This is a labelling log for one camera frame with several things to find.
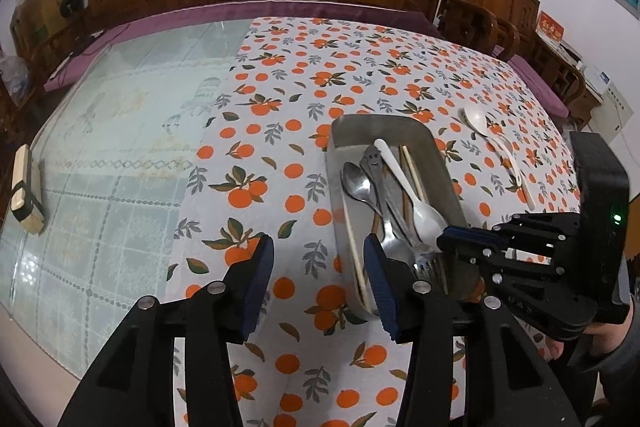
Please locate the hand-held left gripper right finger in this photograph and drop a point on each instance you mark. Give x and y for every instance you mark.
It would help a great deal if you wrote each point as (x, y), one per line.
(377, 282)

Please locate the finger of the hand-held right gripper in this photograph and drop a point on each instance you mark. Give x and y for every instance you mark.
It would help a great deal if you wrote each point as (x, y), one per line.
(545, 292)
(545, 234)

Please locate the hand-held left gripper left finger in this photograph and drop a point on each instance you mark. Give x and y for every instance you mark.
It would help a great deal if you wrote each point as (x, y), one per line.
(260, 277)

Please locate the metal fork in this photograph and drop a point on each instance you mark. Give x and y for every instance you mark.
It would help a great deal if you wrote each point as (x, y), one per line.
(427, 264)

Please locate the white plastic fork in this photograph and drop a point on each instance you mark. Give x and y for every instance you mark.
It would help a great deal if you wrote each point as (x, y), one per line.
(425, 217)

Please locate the rectangular metal tray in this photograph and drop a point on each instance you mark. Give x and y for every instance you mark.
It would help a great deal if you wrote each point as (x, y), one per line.
(355, 152)

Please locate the person's right forearm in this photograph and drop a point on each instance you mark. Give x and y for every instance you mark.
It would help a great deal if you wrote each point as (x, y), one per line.
(615, 377)

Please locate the person's right hand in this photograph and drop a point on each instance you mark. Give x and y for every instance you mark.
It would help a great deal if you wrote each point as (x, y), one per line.
(610, 334)

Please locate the brown wooden chopstick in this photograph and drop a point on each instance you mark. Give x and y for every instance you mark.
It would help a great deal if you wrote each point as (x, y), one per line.
(376, 223)

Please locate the white floor appliance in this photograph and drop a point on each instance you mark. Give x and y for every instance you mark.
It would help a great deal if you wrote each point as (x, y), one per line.
(615, 112)

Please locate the white box with blue label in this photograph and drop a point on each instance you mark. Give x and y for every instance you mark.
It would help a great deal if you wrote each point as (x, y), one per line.
(597, 79)

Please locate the wooden side table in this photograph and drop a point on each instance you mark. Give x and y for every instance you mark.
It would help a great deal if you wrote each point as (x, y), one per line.
(570, 82)

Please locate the white ceramic spoon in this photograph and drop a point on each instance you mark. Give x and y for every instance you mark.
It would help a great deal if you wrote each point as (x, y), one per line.
(475, 117)

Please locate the short purple seat cushion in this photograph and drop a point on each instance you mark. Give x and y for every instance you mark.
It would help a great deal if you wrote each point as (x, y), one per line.
(535, 82)

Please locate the red box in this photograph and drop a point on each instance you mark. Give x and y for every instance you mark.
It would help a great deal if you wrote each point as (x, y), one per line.
(550, 25)

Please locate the orange fruit print tablecloth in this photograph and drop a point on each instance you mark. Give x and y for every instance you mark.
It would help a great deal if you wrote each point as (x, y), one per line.
(300, 72)

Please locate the wooden block with black band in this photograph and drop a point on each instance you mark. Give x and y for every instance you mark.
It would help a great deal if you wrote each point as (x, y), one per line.
(25, 187)

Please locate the long purple seat cushion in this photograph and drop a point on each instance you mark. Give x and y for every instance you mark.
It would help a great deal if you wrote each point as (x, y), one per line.
(175, 19)

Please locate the clear plastic bag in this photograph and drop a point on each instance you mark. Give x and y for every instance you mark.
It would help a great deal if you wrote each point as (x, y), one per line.
(11, 79)

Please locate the black round device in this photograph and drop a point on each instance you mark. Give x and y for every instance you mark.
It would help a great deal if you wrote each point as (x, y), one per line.
(67, 4)

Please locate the large cardboard box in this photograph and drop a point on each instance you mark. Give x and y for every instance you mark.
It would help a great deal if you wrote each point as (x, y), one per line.
(42, 14)

